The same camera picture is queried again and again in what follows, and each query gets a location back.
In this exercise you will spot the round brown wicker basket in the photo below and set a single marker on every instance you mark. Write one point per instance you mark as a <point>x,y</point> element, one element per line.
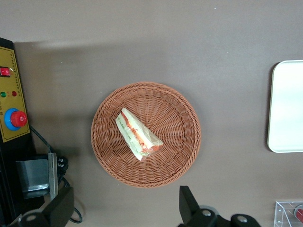
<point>170,132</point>

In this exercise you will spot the red indicator light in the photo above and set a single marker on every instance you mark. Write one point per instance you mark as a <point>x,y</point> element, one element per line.
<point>14,93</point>

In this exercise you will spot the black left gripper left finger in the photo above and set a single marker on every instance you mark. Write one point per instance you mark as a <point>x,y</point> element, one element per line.
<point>59,208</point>

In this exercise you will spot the small red white can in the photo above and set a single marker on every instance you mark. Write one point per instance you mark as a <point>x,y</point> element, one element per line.
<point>299,214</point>

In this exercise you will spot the red rocker power switch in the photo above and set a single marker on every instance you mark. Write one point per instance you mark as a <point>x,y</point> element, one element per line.
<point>5,71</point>

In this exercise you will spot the cream white plastic tray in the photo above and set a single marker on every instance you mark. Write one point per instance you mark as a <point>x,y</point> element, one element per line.
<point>287,106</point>

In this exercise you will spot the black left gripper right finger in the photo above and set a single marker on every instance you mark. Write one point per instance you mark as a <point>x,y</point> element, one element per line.
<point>189,208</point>

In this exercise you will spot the red emergency stop button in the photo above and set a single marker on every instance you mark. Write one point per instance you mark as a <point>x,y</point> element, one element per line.
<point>17,119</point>

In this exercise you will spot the clear acrylic box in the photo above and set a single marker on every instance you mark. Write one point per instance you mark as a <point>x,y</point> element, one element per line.
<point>284,215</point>

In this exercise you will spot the grey metal bracket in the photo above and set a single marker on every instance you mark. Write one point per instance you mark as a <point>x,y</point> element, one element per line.
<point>35,175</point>

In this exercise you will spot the black control box yellow panel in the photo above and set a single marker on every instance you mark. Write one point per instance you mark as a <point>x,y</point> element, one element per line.
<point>11,146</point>

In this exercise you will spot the plastic-wrapped triangle sandwich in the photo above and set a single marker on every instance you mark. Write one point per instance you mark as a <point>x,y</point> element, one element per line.
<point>136,133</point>

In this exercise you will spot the green indicator light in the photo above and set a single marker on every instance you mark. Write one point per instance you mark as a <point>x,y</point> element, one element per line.
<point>3,94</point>

